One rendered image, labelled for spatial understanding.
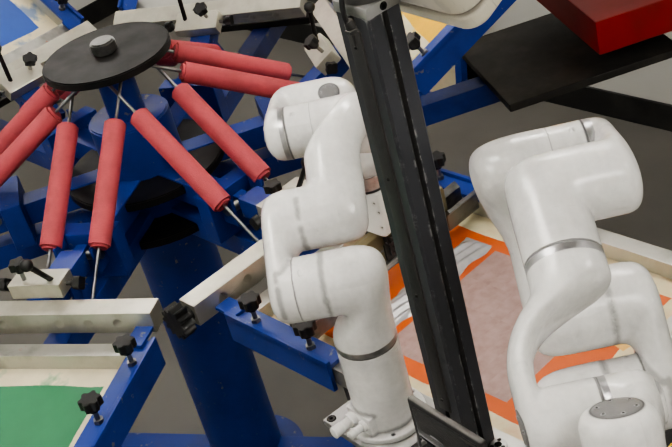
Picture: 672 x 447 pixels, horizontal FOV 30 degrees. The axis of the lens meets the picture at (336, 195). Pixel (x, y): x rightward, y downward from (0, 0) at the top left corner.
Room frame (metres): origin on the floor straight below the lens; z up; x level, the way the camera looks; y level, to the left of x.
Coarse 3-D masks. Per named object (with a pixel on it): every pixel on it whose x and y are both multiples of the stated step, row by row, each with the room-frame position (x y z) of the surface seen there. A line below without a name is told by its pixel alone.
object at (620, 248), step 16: (480, 208) 2.22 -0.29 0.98; (608, 240) 1.97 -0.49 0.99; (624, 240) 1.96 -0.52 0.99; (608, 256) 1.96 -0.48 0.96; (624, 256) 1.93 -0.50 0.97; (640, 256) 1.90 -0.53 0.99; (656, 256) 1.88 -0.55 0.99; (656, 272) 1.87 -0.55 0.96; (336, 368) 1.81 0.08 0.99; (496, 432) 1.54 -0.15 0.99
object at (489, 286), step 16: (480, 240) 2.13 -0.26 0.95; (496, 240) 2.12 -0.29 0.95; (496, 256) 2.06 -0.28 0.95; (400, 272) 2.10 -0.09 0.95; (464, 272) 2.04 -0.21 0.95; (480, 272) 2.03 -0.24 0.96; (496, 272) 2.01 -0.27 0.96; (512, 272) 2.00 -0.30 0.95; (464, 288) 1.99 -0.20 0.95; (480, 288) 1.97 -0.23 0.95; (496, 288) 1.96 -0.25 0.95; (512, 288) 1.95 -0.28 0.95; (480, 304) 1.93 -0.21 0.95; (496, 304) 1.91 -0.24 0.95; (512, 304) 1.90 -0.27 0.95; (512, 320) 1.85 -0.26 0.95; (592, 352) 1.71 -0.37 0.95; (608, 352) 1.70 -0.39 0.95
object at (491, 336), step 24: (480, 312) 1.90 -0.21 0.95; (408, 336) 1.89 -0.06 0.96; (480, 336) 1.83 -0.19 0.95; (504, 336) 1.81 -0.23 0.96; (408, 360) 1.82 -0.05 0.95; (480, 360) 1.77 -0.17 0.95; (504, 360) 1.75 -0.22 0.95; (552, 360) 1.71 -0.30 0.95; (576, 360) 1.70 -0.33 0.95; (504, 384) 1.69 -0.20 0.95; (504, 408) 1.63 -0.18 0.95
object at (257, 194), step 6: (258, 186) 2.44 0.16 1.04; (252, 192) 2.42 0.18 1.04; (258, 192) 2.42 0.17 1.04; (264, 192) 2.41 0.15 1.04; (240, 198) 2.41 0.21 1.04; (246, 198) 2.41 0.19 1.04; (252, 198) 2.40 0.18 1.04; (258, 198) 2.39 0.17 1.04; (264, 198) 2.38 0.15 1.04; (240, 204) 2.41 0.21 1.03; (246, 204) 2.39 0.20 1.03; (252, 204) 2.37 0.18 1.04; (246, 210) 2.40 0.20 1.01; (252, 210) 2.38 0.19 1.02; (246, 216) 2.40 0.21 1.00; (252, 216) 2.39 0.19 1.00
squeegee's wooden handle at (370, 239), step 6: (444, 198) 2.18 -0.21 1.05; (444, 204) 2.18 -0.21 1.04; (366, 234) 2.08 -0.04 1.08; (372, 234) 2.07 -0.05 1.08; (390, 234) 2.08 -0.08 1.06; (360, 240) 2.06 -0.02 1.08; (366, 240) 2.06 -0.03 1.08; (372, 240) 2.05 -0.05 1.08; (378, 240) 2.06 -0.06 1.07; (372, 246) 2.05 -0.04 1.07; (378, 246) 2.06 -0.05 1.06; (384, 252) 2.06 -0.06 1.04; (384, 258) 2.06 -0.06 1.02
